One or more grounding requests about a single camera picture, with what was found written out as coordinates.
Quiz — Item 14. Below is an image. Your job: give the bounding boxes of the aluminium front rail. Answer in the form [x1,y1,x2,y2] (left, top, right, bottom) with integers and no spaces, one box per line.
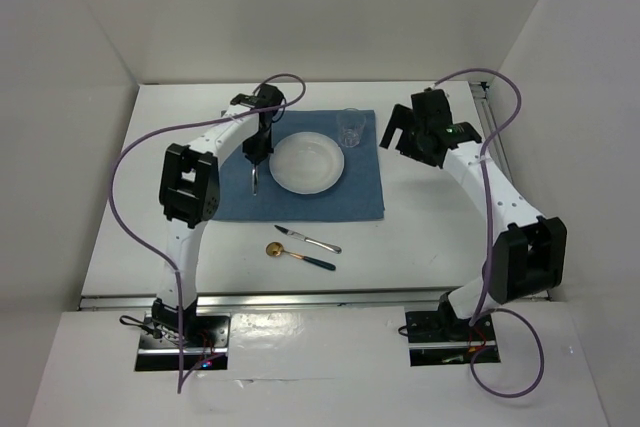
[78,288,449,311]

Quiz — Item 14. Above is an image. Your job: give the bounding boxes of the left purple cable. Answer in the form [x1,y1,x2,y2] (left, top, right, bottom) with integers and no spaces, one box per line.
[108,74,307,394]

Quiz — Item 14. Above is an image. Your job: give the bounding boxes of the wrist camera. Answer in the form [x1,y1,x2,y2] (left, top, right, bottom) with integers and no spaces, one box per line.
[253,84,284,109]
[411,89,452,123]

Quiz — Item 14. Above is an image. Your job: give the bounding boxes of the gold spoon green handle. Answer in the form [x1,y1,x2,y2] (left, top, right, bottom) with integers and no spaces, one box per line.
[265,242,336,271]

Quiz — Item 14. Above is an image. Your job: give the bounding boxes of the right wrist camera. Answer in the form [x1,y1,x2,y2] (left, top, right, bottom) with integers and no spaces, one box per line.
[411,89,452,123]

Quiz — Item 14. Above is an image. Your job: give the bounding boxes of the silver table knife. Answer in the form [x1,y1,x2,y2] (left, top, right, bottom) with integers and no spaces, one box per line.
[275,225,342,254]

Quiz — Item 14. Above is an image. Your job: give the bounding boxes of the aluminium right side rail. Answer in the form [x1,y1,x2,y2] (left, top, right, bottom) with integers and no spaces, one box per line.
[468,79,551,301]

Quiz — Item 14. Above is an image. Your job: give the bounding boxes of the aluminium rail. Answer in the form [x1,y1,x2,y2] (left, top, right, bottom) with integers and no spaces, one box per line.
[78,288,449,311]
[468,79,551,301]

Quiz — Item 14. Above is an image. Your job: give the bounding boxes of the clear drinking glass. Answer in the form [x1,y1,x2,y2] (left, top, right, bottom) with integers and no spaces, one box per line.
[337,108,366,148]

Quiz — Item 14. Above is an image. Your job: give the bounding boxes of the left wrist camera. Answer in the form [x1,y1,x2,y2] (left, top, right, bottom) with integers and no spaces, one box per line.
[253,84,284,109]

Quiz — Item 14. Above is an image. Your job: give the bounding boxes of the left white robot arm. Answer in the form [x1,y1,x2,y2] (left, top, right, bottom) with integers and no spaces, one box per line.
[151,84,284,346]

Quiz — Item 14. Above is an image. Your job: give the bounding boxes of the blue cloth napkin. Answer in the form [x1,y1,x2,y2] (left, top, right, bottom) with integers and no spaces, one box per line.
[214,110,384,223]

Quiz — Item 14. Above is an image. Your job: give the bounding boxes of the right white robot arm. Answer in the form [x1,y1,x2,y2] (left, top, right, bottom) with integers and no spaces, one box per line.
[380,104,567,339]

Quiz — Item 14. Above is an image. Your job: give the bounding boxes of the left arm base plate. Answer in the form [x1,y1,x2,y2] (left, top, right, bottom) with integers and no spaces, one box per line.
[119,314,231,372]

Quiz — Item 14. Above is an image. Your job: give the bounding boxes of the silver fork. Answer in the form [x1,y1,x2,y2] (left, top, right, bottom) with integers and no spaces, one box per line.
[251,163,259,196]

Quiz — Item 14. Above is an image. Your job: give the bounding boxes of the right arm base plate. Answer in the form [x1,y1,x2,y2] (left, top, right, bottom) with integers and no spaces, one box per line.
[397,307,501,367]

